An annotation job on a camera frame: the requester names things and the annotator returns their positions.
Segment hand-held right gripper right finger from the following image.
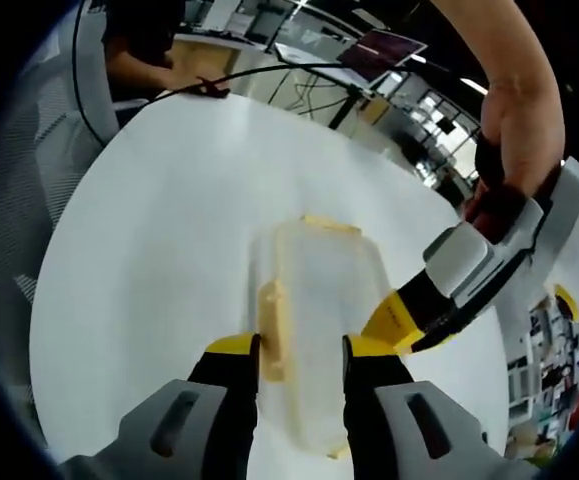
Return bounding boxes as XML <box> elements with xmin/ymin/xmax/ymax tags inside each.
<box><xmin>341</xmin><ymin>334</ymin><xmax>541</xmax><ymax>480</ymax></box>

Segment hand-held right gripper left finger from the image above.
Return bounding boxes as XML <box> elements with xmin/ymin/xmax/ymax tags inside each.
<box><xmin>57</xmin><ymin>333</ymin><xmax>263</xmax><ymax>480</ymax></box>

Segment clear plastic box yellow buckles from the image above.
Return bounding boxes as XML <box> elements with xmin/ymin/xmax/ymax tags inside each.
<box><xmin>253</xmin><ymin>214</ymin><xmax>395</xmax><ymax>461</ymax></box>

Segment person's left hand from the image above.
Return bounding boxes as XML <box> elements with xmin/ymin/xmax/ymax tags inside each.
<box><xmin>463</xmin><ymin>74</ymin><xmax>567</xmax><ymax>236</ymax></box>

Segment beige box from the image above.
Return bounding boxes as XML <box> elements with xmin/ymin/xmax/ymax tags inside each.
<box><xmin>358</xmin><ymin>97</ymin><xmax>391</xmax><ymax>126</ymax></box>

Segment black laptop stand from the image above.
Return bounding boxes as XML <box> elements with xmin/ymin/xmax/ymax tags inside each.
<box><xmin>318</xmin><ymin>64</ymin><xmax>378</xmax><ymax>131</ymax></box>

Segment silver open laptop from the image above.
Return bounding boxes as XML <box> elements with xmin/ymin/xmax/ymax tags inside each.
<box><xmin>273</xmin><ymin>28</ymin><xmax>429</xmax><ymax>84</ymax></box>

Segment grey mesh office chair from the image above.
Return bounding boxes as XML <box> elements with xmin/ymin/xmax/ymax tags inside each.
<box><xmin>0</xmin><ymin>19</ymin><xmax>121</xmax><ymax>311</ymax></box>

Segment beige wooden cabinet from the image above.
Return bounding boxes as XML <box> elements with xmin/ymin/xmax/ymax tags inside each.
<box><xmin>171</xmin><ymin>39</ymin><xmax>240</xmax><ymax>92</ymax></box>

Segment black cable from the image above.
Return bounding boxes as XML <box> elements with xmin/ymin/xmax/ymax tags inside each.
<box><xmin>141</xmin><ymin>60</ymin><xmax>490</xmax><ymax>106</ymax></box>
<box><xmin>71</xmin><ymin>0</ymin><xmax>108</xmax><ymax>148</ymax></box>

